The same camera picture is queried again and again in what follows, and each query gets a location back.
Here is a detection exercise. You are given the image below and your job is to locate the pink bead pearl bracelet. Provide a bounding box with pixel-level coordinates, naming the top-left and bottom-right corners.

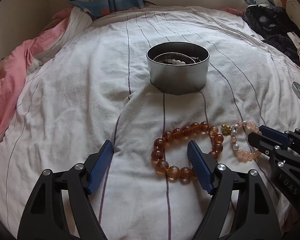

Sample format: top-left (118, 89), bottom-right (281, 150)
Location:
top-left (219, 120), bottom-right (263, 163)

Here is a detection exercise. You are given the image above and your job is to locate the amber bead bracelet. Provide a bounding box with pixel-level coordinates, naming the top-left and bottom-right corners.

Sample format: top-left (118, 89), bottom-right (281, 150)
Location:
top-left (151, 121), bottom-right (224, 183)

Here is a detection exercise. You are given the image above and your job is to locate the black jacket pile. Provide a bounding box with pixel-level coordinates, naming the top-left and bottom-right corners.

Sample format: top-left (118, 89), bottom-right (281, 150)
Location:
top-left (242, 5), bottom-right (300, 67)

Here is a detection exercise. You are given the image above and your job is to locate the round silver metal tin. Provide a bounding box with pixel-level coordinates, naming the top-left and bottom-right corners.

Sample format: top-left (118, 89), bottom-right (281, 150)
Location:
top-left (146, 41), bottom-right (210, 95)

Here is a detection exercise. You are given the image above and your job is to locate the pink blanket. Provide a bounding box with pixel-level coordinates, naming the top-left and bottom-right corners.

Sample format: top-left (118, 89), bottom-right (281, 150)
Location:
top-left (0, 8), bottom-right (72, 135)

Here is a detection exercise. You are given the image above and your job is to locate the white striped duvet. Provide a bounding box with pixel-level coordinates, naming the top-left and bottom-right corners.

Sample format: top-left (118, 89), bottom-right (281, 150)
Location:
top-left (0, 6), bottom-right (300, 239)

